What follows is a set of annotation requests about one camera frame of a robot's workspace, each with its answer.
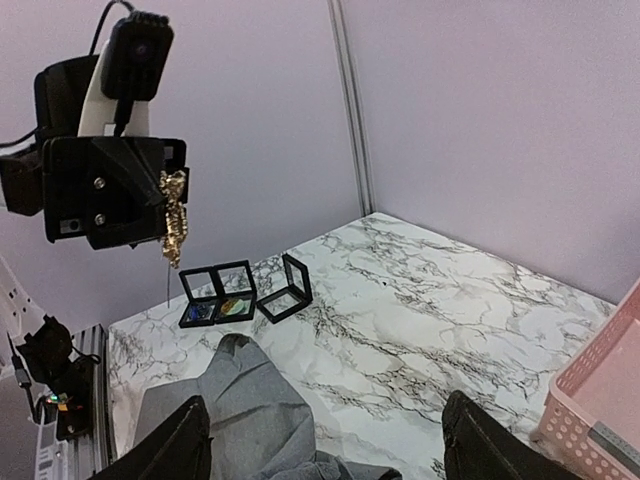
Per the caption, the grey button-up shirt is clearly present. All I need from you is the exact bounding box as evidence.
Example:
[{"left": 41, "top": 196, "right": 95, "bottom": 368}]
[{"left": 134, "top": 334, "right": 402, "bottom": 479}]

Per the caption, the round blue badge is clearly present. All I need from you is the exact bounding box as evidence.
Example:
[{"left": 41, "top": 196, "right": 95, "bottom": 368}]
[{"left": 188, "top": 305, "right": 212, "bottom": 321}]

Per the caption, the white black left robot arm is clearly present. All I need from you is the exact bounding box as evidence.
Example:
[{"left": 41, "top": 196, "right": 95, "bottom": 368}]
[{"left": 1, "top": 55, "right": 189, "bottom": 250}]

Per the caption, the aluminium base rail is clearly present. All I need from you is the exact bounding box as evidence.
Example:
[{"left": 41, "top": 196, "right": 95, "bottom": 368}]
[{"left": 34, "top": 321, "right": 115, "bottom": 479}]

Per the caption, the pink perforated plastic basket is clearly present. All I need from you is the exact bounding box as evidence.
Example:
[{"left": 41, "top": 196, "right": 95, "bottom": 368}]
[{"left": 539, "top": 285, "right": 639, "bottom": 479}]

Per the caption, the round green orange badge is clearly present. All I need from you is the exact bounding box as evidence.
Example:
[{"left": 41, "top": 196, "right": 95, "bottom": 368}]
[{"left": 219, "top": 297, "right": 251, "bottom": 317}]

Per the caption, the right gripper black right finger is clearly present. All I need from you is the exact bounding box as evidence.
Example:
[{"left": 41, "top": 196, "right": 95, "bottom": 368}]
[{"left": 442, "top": 390, "right": 577, "bottom": 480}]

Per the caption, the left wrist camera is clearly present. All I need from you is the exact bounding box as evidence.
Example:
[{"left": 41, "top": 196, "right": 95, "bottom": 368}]
[{"left": 77, "top": 10, "right": 174, "bottom": 137}]

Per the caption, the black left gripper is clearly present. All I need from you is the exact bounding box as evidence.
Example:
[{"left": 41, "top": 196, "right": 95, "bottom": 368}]
[{"left": 42, "top": 137, "right": 189, "bottom": 250}]

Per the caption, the black frame display box pair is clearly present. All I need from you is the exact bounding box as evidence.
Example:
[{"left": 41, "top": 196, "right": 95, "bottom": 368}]
[{"left": 178, "top": 260, "right": 257, "bottom": 329}]

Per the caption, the left aluminium corner post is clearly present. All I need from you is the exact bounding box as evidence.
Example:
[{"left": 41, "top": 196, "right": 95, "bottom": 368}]
[{"left": 327, "top": 0, "right": 376, "bottom": 216}]

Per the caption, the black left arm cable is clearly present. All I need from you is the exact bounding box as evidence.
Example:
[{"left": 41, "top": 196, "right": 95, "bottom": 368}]
[{"left": 0, "top": 0, "right": 136, "bottom": 149}]

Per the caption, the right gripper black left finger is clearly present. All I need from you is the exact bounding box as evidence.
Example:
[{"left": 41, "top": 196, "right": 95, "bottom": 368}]
[{"left": 91, "top": 396, "right": 211, "bottom": 480}]

